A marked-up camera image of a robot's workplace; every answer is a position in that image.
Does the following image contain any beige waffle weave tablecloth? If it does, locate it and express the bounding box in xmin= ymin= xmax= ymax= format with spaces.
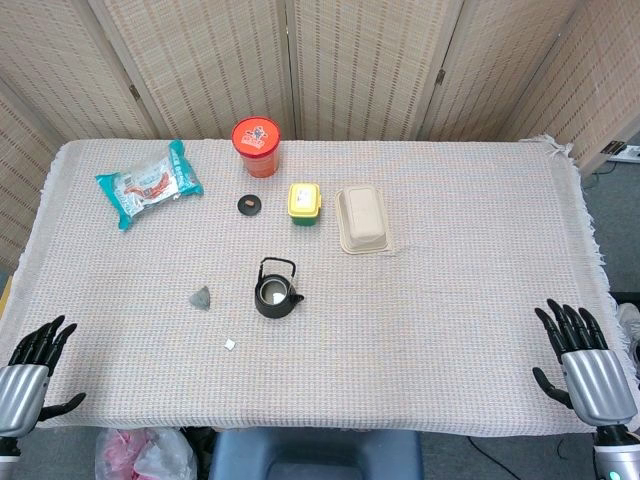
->
xmin=0 ymin=134 xmax=626 ymax=436

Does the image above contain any black floor cable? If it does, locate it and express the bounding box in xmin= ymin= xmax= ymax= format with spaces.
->
xmin=467 ymin=436 xmax=514 ymax=480

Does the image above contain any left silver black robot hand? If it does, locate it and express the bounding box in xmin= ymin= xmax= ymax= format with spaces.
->
xmin=0 ymin=314 xmax=87 ymax=440

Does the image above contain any white power strip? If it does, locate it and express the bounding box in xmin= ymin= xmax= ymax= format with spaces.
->
xmin=602 ymin=141 xmax=640 ymax=164

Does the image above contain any teal snack packet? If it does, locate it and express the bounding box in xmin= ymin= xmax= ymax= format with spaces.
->
xmin=94 ymin=138 xmax=205 ymax=232

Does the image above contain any clear plastic bag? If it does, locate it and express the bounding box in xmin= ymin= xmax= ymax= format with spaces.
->
xmin=94 ymin=427 xmax=199 ymax=480

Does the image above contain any woven wicker folding screen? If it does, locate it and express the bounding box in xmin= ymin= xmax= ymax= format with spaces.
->
xmin=0 ymin=0 xmax=640 ymax=274

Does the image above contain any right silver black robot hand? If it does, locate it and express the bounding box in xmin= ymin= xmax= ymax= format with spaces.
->
xmin=531 ymin=298 xmax=639 ymax=429

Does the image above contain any grey tea bag with tag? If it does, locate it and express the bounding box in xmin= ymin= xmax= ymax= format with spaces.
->
xmin=188 ymin=284 xmax=237 ymax=351

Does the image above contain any black cast iron teapot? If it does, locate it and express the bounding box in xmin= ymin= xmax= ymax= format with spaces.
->
xmin=253 ymin=256 xmax=305 ymax=319

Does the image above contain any beige paper pulp box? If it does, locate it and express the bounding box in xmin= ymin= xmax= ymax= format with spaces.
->
xmin=334 ymin=184 xmax=393 ymax=256

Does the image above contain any blue padded stool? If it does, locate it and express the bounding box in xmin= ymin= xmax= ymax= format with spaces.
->
xmin=208 ymin=428 xmax=425 ymax=480

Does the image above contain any orange canister with red lid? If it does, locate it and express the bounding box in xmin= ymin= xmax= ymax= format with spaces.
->
xmin=230 ymin=116 xmax=282 ymax=179

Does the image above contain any green container with yellow lid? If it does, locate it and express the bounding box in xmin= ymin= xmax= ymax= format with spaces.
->
xmin=286 ymin=182 xmax=323 ymax=227

